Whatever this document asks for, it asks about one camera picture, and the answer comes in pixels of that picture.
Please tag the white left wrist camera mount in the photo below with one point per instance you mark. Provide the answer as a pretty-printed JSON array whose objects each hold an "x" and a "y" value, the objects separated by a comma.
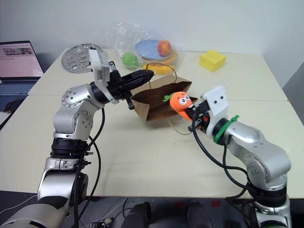
[{"x": 99, "y": 69}]

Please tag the yellow cheese block toy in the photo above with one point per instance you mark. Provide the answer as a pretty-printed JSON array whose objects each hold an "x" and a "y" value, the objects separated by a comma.
[{"x": 212, "y": 60}]

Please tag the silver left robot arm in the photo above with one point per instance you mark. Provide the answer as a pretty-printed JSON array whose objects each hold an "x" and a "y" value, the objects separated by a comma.
[{"x": 71, "y": 114}]

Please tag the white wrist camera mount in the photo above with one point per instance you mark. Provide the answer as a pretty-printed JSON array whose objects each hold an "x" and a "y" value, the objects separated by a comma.
[
  {"x": 217, "y": 104},
  {"x": 99, "y": 69}
]

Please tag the perforated round metal disc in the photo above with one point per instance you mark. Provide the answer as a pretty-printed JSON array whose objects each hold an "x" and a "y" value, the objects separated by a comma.
[{"x": 74, "y": 58}]

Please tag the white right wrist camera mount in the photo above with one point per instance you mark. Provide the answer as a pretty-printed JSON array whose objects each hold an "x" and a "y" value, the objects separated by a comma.
[{"x": 217, "y": 104}]

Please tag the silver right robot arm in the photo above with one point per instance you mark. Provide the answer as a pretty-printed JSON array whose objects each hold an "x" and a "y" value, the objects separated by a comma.
[{"x": 261, "y": 154}]

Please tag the green apple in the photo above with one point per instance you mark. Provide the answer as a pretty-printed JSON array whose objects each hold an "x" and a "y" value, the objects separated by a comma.
[{"x": 130, "y": 60}]

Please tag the clear plastic bag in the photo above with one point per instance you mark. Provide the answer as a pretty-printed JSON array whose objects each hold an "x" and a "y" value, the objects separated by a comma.
[{"x": 118, "y": 35}]

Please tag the brown paper bag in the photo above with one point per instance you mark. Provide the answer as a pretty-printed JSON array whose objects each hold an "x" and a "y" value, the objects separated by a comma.
[{"x": 156, "y": 102}]

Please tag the blue plate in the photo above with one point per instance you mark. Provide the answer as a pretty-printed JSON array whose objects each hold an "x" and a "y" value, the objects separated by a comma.
[{"x": 147, "y": 48}]

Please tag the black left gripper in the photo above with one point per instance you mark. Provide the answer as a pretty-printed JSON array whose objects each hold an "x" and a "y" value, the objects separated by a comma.
[{"x": 117, "y": 85}]

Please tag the orange carrot plush toy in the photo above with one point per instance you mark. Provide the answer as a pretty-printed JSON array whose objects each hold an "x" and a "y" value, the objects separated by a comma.
[{"x": 180, "y": 102}]

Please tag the orange rimmed bowl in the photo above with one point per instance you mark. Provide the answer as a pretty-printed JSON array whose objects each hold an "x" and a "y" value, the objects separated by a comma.
[{"x": 172, "y": 59}]

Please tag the red apple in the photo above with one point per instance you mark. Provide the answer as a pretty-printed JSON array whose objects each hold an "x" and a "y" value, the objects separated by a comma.
[{"x": 164, "y": 48}]

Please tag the green tie band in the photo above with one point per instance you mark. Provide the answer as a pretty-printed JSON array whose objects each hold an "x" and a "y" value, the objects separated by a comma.
[{"x": 219, "y": 133}]

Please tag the open laptop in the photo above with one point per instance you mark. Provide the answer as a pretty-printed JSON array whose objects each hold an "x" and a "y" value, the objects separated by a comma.
[{"x": 16, "y": 64}]

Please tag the yellow banana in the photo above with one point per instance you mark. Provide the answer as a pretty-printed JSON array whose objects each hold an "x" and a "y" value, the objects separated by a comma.
[{"x": 160, "y": 69}]

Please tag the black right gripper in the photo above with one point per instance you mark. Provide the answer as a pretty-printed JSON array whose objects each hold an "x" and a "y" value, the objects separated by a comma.
[{"x": 202, "y": 116}]

